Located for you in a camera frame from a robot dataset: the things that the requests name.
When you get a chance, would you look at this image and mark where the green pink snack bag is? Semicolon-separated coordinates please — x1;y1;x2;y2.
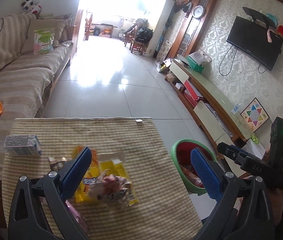
33;28;55;55

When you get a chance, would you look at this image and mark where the long wooden TV cabinet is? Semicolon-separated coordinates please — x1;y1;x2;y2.
165;60;253;149

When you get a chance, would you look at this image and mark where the brown paper bag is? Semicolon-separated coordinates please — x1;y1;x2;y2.
89;172;132;208

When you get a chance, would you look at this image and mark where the green box on cabinet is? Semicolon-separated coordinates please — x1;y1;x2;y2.
186;56;204;73

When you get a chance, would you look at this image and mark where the striped beige sofa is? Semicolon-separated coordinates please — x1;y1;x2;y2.
0;14;74;180

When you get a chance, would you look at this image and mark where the round wall clock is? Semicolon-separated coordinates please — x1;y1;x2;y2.
192;5;205;19

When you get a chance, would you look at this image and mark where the plush toy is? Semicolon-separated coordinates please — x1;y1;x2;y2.
21;0;42;15

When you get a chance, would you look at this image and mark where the beige sofa cushion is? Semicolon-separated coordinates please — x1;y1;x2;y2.
21;19;66;55

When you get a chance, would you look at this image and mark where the pink white wrapper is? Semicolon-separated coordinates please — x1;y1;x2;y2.
65;200;89;235

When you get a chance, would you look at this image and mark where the black wall television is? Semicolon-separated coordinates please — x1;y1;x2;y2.
227;16;283;70

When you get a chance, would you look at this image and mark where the yellow paper box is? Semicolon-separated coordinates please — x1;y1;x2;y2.
88;152;138;208

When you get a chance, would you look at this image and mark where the white cardboard box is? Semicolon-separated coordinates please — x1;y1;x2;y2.
242;138;266;159

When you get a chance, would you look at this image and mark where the yellow orange snack packet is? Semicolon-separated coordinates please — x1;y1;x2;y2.
74;149;100;203

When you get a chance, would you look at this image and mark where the brown chocolate wrapper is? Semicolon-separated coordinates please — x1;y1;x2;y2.
48;157;67;171

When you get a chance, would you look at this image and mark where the red bin green rim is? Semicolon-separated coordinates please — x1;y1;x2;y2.
170;139;217;196

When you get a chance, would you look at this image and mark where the chinese checkers board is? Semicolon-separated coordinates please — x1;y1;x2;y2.
240;98;270;132

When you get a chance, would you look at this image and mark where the white milk carton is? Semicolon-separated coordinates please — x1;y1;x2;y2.
4;134;42;157

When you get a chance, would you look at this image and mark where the wooden chair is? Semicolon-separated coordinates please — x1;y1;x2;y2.
124;26;145;55

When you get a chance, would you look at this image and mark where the striped beige table mat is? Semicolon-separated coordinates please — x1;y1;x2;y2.
2;118;202;239

